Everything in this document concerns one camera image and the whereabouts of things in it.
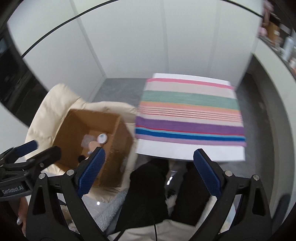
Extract pink plush toy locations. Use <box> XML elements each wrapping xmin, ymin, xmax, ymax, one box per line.
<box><xmin>259</xmin><ymin>0</ymin><xmax>274</xmax><ymax>35</ymax></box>

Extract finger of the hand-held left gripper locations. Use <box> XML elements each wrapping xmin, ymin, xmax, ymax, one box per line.
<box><xmin>0</xmin><ymin>146</ymin><xmax>62</xmax><ymax>178</ymax></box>
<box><xmin>0</xmin><ymin>140</ymin><xmax>38</xmax><ymax>164</ymax></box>

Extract cream fur trim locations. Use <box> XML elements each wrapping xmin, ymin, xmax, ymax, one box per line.
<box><xmin>165</xmin><ymin>193</ymin><xmax>185</xmax><ymax>210</ymax></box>

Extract black cable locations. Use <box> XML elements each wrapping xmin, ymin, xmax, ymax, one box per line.
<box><xmin>150</xmin><ymin>212</ymin><xmax>160</xmax><ymax>241</ymax></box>

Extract dark glass panel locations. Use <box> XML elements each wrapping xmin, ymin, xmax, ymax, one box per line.
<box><xmin>0</xmin><ymin>30</ymin><xmax>55</xmax><ymax>127</ymax></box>

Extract striped cloth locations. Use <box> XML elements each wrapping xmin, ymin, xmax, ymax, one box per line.
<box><xmin>135</xmin><ymin>78</ymin><xmax>247</xmax><ymax>147</ymax></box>

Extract brown cardboard box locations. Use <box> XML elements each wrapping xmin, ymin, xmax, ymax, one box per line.
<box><xmin>52</xmin><ymin>109</ymin><xmax>134</xmax><ymax>188</ymax></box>

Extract person's left hand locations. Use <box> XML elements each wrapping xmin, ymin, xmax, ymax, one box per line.
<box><xmin>15</xmin><ymin>197</ymin><xmax>30</xmax><ymax>226</ymax></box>

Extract light grey fleece jacket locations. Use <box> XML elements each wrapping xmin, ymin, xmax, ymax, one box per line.
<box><xmin>92</xmin><ymin>190</ymin><xmax>130</xmax><ymax>232</ymax></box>

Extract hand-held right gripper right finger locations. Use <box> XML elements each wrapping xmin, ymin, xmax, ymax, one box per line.
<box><xmin>193</xmin><ymin>148</ymin><xmax>272</xmax><ymax>241</ymax></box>

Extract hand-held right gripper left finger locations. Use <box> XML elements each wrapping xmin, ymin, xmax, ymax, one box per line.
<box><xmin>24</xmin><ymin>146</ymin><xmax>109</xmax><ymax>241</ymax></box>

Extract cream padded chair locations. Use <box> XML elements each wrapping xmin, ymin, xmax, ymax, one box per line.
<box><xmin>24</xmin><ymin>83</ymin><xmax>139</xmax><ymax>204</ymax></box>

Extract person's black pants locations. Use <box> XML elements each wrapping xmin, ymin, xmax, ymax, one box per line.
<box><xmin>120</xmin><ymin>160</ymin><xmax>222</xmax><ymax>232</ymax></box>

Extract white bottle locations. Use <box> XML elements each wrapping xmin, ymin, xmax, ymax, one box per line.
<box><xmin>282</xmin><ymin>36</ymin><xmax>295</xmax><ymax>62</ymax></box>

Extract small clear container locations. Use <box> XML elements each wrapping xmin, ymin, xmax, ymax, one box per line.
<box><xmin>82</xmin><ymin>134</ymin><xmax>95</xmax><ymax>147</ymax></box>

